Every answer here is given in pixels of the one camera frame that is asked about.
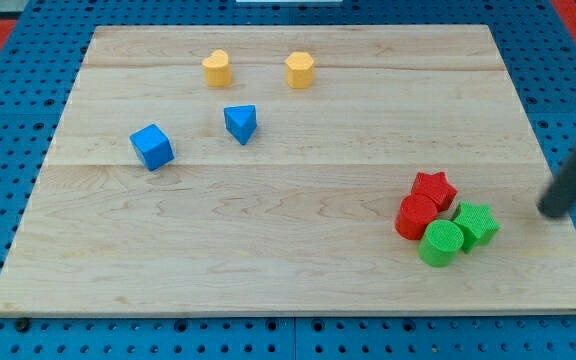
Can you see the green cylinder block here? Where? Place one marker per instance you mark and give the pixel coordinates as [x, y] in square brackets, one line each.
[440, 243]

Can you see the red cylinder block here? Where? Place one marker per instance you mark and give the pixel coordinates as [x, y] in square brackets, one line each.
[415, 214]

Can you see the red star block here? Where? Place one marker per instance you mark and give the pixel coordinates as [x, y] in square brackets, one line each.
[436, 187]

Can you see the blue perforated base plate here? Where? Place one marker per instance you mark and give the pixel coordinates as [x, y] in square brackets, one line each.
[38, 66]

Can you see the yellow hexagon block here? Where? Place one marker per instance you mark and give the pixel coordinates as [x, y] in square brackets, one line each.
[299, 70]

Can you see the blue triangle block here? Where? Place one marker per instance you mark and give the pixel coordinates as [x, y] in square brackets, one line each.
[241, 122]

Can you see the green star block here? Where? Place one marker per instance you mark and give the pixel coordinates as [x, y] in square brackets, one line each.
[477, 224]

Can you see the yellow heart block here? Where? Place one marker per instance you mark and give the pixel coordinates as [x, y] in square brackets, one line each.
[217, 70]

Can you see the blue cube block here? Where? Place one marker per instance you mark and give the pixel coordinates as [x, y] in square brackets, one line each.
[152, 147]

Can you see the wooden board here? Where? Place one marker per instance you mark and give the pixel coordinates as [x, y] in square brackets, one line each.
[301, 220]

